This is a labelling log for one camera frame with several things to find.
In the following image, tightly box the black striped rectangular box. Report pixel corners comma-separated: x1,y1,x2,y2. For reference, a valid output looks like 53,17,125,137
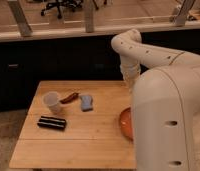
37,116,67,130

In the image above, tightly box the dark cabinet counter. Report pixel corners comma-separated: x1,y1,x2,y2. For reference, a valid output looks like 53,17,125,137
0,28,200,113

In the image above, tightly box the black office chair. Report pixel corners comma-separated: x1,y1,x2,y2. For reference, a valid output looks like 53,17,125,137
41,0,83,19

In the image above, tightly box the translucent plastic cup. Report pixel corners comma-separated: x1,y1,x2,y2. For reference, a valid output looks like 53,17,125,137
42,91,61,114

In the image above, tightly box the orange plate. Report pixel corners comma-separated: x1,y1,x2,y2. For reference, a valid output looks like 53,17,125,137
119,107,133,140

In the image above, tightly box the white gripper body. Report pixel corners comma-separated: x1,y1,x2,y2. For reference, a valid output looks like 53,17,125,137
120,61,141,90

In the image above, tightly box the wooden table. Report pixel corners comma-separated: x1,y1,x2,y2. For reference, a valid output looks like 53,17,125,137
10,81,136,169

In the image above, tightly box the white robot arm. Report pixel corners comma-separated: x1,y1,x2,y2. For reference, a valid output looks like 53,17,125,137
111,29,200,171

